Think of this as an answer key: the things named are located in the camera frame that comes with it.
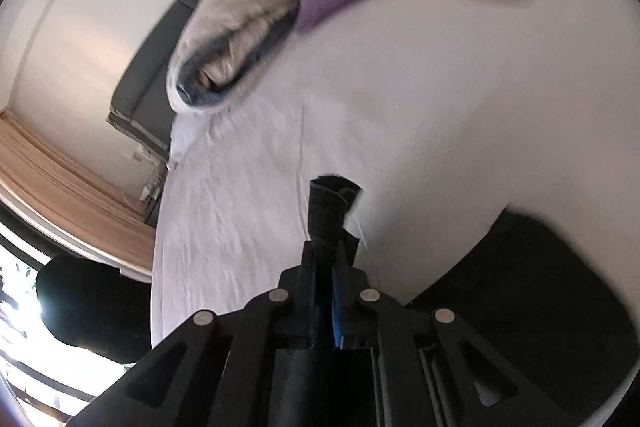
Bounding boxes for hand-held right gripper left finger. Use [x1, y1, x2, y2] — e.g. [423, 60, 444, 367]
[70, 241, 322, 427]

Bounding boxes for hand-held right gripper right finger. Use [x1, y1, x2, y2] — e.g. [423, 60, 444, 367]
[331, 238, 572, 427]

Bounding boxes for black denim pants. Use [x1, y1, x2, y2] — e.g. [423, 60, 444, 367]
[294, 174, 640, 427]

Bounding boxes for bed with white sheet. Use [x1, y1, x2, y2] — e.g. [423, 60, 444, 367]
[149, 0, 640, 427]

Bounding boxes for dark grey headboard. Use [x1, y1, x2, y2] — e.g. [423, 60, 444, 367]
[107, 0, 332, 158]

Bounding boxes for beige curtain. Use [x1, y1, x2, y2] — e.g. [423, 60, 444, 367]
[0, 111, 157, 284]

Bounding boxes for window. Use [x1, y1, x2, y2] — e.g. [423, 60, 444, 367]
[0, 227, 131, 413]

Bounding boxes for rolled white and blue duvet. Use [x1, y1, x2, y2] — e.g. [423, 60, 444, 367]
[167, 0, 322, 114]

